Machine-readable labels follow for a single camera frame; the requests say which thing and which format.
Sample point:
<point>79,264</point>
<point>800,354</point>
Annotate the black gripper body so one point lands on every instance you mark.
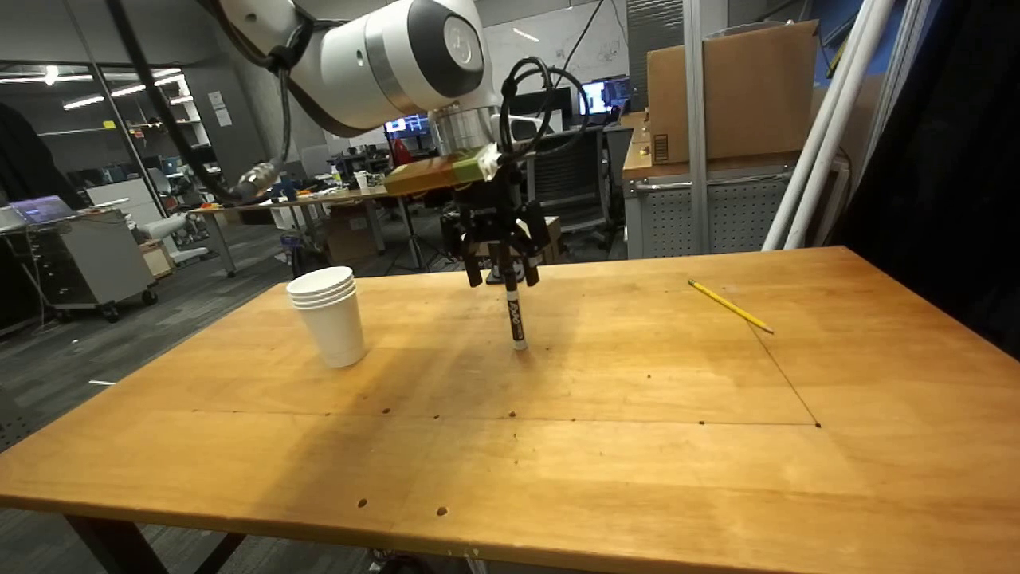
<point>488,212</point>

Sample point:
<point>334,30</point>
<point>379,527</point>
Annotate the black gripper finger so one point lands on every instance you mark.
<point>528,249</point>
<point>471,259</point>

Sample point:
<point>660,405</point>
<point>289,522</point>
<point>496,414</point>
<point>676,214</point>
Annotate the black marker pen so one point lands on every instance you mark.
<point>518,334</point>

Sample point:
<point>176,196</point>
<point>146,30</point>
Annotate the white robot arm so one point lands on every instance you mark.
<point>404,59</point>

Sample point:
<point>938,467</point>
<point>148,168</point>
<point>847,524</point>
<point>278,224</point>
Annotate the white paper cup stack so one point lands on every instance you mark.
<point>327,301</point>

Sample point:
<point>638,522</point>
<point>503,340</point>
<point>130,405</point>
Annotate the yellow pencil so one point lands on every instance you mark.
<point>732,307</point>

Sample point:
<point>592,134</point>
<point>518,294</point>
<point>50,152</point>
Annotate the white pole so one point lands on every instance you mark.
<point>812,169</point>

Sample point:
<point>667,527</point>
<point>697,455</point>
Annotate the large cardboard box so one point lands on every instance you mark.
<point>756,94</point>

